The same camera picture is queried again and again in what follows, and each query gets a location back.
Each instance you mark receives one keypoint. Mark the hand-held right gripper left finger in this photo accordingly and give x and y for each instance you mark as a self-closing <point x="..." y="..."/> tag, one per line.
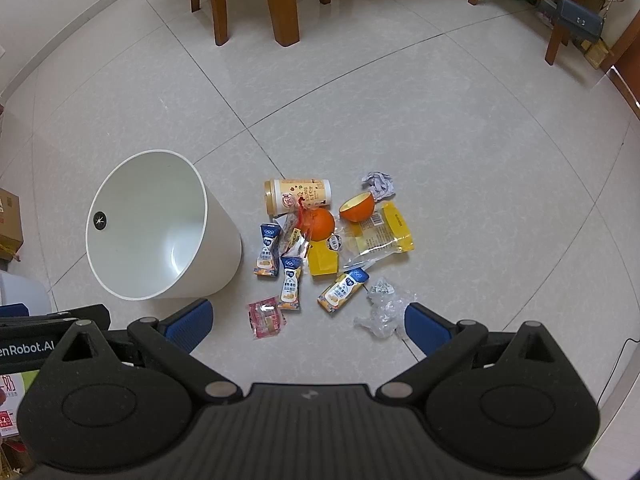
<point x="190" y="324"/>

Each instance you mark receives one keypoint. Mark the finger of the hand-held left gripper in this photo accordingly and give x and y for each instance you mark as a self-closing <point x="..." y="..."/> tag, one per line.
<point x="12" y="310"/>

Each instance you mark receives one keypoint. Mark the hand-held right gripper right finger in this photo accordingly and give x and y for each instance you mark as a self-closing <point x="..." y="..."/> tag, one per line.
<point x="425" y="327"/>

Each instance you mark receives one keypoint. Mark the clear plastic wrap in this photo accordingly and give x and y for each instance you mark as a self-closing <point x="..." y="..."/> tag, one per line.
<point x="382" y="315"/>

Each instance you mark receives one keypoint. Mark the blue white milk carton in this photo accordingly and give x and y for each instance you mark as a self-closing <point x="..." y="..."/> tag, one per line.
<point x="340" y="292"/>
<point x="291" y="285"/>
<point x="267" y="255"/>

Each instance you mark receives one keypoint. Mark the yellow clear bread bag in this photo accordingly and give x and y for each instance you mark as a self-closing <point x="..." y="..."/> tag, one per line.
<point x="387" y="235"/>

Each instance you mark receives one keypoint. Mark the white trash bin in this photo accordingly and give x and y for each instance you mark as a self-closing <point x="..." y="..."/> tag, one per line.
<point x="150" y="220"/>

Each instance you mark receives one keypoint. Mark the small yellow packet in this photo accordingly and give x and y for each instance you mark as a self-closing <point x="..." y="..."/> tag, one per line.
<point x="322" y="261"/>

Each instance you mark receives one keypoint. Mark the clear wrapper with red strip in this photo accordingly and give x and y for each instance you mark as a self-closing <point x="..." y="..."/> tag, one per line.
<point x="292" y="241"/>

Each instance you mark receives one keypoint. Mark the beige milk tea cup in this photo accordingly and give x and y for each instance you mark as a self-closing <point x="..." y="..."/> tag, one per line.
<point x="300" y="191"/>

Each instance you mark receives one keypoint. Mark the pale grey rounded object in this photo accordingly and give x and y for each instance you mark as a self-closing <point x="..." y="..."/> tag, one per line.
<point x="22" y="290"/>

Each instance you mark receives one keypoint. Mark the printed white green package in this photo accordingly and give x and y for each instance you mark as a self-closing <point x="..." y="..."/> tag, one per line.
<point x="17" y="400"/>

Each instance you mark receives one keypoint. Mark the pink snack wrapper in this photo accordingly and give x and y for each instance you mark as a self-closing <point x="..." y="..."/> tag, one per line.
<point x="265" y="320"/>

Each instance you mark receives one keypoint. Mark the cardboard box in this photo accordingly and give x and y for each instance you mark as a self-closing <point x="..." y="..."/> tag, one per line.
<point x="9" y="220"/>

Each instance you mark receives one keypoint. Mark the half orange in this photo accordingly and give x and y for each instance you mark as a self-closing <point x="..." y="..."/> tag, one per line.
<point x="357" y="211"/>

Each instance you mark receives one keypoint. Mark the whole orange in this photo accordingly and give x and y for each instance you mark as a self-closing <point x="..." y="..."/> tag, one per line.
<point x="322" y="225"/>

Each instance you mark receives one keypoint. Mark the crumpled paper ball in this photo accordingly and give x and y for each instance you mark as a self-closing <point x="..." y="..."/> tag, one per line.
<point x="377" y="185"/>

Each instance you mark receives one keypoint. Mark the wooden table and chair legs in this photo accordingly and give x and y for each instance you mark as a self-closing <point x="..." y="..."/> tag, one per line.
<point x="556" y="45"/>

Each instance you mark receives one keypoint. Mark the wooden chair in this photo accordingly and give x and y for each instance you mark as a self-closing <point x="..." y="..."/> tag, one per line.
<point x="221" y="5"/>

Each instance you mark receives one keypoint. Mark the wooden dining table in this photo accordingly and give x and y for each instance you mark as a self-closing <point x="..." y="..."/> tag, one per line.
<point x="282" y="5"/>

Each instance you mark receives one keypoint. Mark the grey blue handbag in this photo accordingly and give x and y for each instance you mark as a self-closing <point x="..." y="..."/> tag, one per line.
<point x="580" y="20"/>

